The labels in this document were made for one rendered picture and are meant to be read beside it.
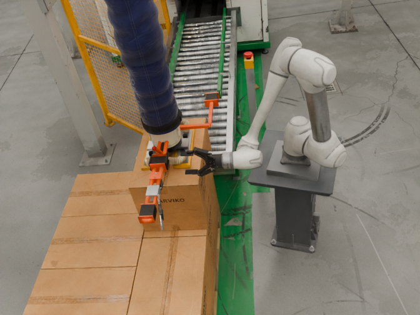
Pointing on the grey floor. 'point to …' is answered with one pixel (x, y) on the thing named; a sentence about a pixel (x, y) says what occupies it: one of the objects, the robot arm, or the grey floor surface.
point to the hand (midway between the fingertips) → (185, 163)
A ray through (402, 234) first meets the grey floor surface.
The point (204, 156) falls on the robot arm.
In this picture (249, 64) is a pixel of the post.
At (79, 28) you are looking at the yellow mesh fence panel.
